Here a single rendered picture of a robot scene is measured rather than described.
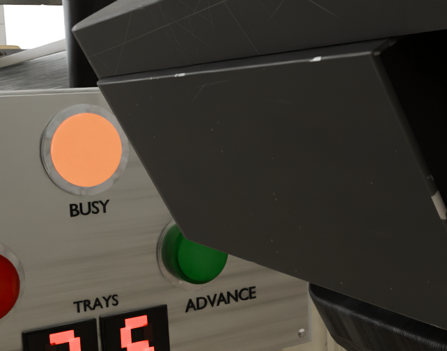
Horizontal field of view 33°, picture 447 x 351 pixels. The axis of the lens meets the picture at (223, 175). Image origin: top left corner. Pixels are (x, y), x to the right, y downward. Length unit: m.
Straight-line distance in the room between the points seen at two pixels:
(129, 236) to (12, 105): 0.08
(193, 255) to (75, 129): 0.08
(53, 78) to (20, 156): 0.48
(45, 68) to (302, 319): 0.50
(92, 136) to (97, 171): 0.02
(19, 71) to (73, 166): 0.60
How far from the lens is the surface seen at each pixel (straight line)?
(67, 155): 0.33
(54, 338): 0.34
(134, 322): 0.36
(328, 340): 0.46
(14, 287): 0.33
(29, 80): 0.89
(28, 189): 0.33
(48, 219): 0.34
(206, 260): 0.36
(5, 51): 1.06
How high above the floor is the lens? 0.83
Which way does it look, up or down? 5 degrees down
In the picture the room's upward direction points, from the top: 3 degrees counter-clockwise
